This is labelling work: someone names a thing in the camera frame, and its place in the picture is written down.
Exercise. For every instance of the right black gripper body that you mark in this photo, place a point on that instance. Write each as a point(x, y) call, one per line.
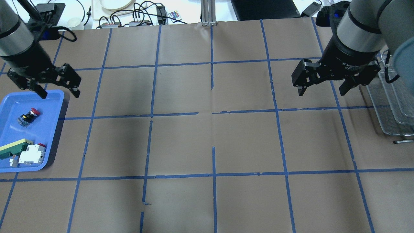
point(348, 58)

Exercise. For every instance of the red emergency stop button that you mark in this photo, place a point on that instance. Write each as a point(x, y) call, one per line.
point(27, 119)

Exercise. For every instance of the black laptop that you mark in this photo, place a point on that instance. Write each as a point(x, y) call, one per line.
point(246, 10)

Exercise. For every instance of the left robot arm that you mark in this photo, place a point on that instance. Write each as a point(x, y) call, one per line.
point(15, 36)

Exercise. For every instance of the green yellow terminal block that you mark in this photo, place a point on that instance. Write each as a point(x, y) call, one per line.
point(13, 150)

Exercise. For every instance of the aluminium frame post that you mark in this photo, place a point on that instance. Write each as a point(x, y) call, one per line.
point(208, 13)

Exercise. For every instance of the wire mesh shelf basket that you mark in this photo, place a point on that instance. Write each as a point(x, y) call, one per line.
point(393, 103)

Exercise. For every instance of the beige round plate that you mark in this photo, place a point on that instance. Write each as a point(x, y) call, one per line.
point(114, 5)

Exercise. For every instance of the white paper cup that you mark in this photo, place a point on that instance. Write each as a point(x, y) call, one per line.
point(75, 23)

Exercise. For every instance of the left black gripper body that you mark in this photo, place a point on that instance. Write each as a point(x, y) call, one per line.
point(26, 60)

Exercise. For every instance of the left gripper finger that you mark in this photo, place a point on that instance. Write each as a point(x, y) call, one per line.
point(68, 78)
point(39, 90)

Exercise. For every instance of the beige tray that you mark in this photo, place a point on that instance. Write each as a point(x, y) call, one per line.
point(98, 10)

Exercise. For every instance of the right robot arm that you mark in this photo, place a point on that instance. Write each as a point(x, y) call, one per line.
point(360, 29)

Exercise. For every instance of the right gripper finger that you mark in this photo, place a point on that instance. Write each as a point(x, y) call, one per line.
point(305, 75)
point(348, 84)

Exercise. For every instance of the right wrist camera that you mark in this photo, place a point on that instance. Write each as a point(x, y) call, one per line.
point(331, 15)

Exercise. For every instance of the white circuit breaker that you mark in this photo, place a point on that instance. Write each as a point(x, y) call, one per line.
point(34, 154)

